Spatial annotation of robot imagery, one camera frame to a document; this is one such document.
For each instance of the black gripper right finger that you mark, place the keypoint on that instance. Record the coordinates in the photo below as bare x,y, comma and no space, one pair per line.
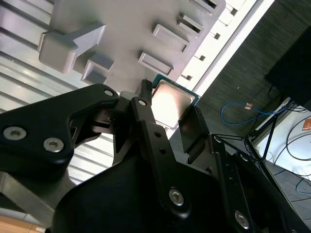
199,145

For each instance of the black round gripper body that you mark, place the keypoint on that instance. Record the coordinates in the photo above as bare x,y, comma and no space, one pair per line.
109,206

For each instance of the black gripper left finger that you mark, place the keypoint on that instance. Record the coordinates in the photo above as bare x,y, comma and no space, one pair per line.
31,126

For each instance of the CPU with silver top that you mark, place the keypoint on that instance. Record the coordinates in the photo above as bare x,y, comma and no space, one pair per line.
170,104

